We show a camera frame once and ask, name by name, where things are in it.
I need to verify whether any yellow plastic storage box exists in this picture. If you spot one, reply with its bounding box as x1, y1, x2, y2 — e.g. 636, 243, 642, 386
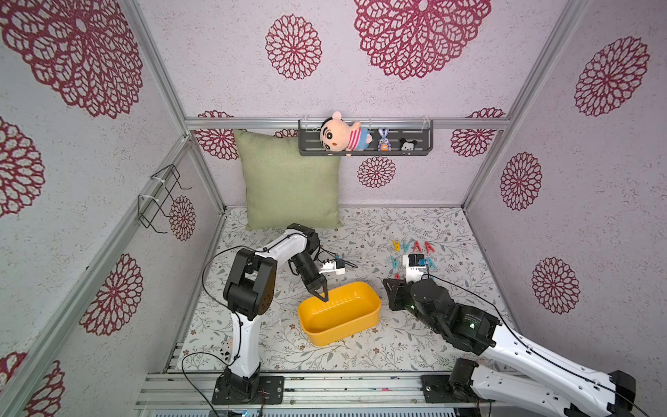
298, 281, 381, 347

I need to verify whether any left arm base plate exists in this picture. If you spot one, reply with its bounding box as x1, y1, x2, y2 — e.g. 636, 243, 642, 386
211, 372, 285, 406

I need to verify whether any black wire wall rack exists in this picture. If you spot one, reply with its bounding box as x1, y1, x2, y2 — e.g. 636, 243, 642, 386
137, 163, 191, 235

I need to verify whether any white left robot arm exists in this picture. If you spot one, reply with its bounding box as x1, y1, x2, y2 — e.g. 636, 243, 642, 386
223, 223, 328, 378

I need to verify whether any black white mouse figure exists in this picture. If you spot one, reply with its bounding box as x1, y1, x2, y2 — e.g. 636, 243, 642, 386
400, 138, 417, 152

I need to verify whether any green cushion pillow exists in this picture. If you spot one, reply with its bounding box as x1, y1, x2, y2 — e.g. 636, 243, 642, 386
234, 130, 340, 229

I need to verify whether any dark wall shelf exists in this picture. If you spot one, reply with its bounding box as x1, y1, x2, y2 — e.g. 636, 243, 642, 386
298, 112, 434, 156

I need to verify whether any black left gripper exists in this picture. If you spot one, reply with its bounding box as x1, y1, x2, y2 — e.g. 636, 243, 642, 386
292, 253, 328, 303

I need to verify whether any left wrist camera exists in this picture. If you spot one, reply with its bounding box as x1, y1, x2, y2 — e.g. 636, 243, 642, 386
319, 258, 346, 275

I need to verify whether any teal clothespin pair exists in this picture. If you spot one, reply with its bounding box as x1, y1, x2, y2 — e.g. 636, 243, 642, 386
390, 256, 401, 270

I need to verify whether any cartoon boy plush doll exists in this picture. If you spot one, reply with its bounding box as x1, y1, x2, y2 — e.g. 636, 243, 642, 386
319, 111, 373, 157

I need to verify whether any small blue rabbit figure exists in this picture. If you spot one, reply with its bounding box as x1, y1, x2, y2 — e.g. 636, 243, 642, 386
378, 128, 392, 152

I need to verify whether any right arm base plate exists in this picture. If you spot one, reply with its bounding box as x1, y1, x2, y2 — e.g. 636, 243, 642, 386
420, 375, 494, 404

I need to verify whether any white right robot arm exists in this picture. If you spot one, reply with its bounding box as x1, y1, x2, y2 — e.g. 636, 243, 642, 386
383, 275, 639, 416

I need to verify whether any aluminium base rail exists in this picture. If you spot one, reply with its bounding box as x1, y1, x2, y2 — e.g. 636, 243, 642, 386
136, 369, 573, 410

